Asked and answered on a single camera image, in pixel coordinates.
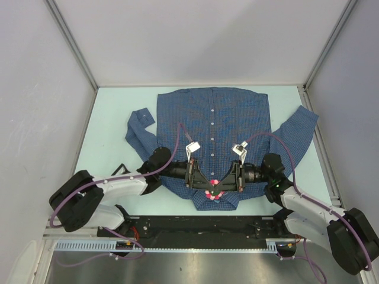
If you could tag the pink flower smiley brooch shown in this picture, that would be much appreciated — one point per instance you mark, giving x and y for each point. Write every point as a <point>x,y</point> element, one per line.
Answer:
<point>214,195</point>

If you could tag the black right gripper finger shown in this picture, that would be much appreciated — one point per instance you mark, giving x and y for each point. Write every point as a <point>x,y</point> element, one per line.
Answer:
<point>230,178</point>
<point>226,187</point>

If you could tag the black framed clear box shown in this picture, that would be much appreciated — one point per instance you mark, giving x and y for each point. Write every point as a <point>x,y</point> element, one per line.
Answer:
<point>120,170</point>

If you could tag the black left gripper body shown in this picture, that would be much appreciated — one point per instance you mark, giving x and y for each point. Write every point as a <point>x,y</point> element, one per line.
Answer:
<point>178,170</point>

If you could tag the slotted grey cable duct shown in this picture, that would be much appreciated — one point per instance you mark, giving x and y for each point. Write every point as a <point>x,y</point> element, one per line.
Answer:
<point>123,246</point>

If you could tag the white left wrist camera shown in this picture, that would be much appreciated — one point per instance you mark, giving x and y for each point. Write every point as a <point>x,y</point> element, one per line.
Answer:
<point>191,148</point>

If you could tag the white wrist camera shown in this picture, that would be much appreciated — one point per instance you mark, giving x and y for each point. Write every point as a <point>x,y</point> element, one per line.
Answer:
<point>240,150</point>
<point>191,148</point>

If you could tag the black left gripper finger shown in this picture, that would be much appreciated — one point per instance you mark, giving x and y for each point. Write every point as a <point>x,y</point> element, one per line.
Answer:
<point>199,178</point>
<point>200,186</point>

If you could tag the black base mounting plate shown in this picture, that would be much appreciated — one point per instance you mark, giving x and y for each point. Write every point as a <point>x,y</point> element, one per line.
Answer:
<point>257,227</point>

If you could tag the aluminium front frame rail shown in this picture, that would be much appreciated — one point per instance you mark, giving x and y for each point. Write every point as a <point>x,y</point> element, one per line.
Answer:
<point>295,224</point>

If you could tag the right aluminium corner post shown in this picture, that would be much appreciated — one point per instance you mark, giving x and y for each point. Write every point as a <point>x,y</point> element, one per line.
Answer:
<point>336,31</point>

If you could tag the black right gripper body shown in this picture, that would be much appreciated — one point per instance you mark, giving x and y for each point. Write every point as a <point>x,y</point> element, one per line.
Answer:
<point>254,174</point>

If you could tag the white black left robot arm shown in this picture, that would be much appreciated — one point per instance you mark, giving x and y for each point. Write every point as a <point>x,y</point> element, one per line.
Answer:
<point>83,199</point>

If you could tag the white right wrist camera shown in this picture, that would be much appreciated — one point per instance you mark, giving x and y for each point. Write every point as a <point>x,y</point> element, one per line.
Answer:
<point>240,150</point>

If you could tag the blue plaid button shirt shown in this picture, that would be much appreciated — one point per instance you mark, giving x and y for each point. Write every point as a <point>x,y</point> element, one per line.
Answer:
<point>218,118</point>

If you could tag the aluminium corner post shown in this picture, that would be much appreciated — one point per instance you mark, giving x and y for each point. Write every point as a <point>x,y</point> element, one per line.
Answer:
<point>336,31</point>
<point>63,27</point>

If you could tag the left aluminium corner post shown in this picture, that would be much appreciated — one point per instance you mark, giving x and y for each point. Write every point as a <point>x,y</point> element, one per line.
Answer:
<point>63,27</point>

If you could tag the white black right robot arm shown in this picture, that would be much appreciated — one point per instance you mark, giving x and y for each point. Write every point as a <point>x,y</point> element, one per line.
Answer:
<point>351,253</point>

